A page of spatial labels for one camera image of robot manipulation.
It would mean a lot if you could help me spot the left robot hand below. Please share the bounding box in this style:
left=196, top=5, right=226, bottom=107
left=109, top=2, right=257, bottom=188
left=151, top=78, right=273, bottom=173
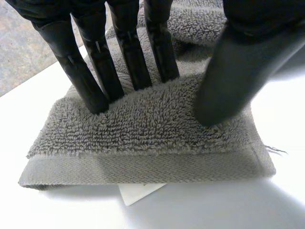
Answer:
left=4, top=0, right=305, bottom=127

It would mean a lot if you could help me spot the grey towel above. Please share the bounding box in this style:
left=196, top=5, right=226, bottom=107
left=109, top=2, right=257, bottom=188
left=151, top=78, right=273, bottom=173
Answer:
left=17, top=0, right=288, bottom=206

